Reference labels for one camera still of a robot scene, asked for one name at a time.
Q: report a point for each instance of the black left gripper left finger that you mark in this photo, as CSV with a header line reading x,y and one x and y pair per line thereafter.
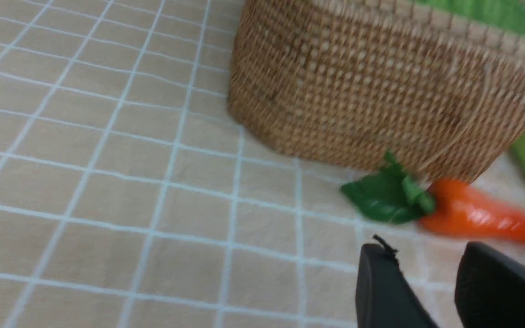
x,y
383,297

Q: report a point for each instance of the orange toy carrot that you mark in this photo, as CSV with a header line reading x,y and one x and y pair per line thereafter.
x,y
448,207

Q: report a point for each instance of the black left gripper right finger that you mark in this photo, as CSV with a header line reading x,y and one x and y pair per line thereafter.
x,y
490,289

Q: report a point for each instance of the woven wicker basket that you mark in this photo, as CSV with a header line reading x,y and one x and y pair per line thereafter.
x,y
344,81

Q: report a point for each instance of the checkered beige tablecloth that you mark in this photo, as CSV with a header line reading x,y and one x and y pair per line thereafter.
x,y
131,198

